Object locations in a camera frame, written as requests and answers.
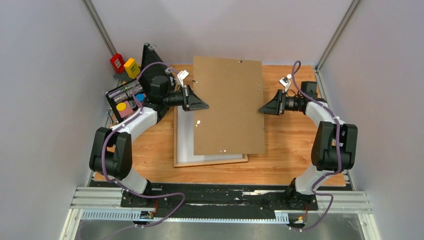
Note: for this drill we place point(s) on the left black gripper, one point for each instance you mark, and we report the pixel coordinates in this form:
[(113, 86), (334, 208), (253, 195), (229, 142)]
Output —
[(190, 101)]

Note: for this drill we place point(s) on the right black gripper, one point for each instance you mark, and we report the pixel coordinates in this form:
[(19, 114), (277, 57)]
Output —
[(276, 106)]

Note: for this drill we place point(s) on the photo print white border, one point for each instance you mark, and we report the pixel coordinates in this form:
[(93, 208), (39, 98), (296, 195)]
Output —
[(185, 139)]

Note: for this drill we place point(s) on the brown cardboard backing sheet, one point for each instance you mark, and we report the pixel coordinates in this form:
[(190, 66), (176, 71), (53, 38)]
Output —
[(233, 90)]

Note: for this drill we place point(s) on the wooden picture frame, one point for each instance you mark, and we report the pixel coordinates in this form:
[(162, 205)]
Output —
[(185, 159)]

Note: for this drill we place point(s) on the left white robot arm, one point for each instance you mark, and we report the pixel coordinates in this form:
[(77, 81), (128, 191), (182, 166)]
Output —
[(111, 154)]

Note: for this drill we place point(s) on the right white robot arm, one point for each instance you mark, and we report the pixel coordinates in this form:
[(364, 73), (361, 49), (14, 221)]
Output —
[(334, 147)]

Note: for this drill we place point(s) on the blue round disc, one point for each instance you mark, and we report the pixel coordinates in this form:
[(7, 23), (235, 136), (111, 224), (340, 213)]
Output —
[(140, 97)]

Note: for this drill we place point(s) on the black open toy case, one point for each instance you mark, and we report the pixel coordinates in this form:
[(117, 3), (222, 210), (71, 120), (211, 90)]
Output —
[(129, 88)]

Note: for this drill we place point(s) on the yellow toy house block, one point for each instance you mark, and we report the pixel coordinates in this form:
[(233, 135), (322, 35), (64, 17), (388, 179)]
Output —
[(131, 67)]

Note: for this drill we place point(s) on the yellow round disc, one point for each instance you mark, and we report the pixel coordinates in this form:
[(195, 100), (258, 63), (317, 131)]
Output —
[(121, 106)]

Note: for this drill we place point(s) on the red toy house block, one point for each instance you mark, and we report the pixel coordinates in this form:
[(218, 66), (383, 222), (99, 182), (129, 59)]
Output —
[(117, 62)]

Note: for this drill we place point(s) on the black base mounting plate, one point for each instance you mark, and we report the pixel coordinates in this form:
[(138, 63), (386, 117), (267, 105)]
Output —
[(218, 201)]

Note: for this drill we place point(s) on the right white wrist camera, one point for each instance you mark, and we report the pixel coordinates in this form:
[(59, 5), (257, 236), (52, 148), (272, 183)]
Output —
[(286, 82)]

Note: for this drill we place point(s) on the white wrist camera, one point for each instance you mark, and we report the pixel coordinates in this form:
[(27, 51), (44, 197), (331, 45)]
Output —
[(181, 76), (286, 82)]

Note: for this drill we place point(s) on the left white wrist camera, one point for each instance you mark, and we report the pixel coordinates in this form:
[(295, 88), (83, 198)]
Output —
[(181, 76)]

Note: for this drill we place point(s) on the aluminium rail frame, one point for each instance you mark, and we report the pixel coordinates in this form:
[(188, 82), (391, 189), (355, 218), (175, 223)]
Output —
[(103, 203)]

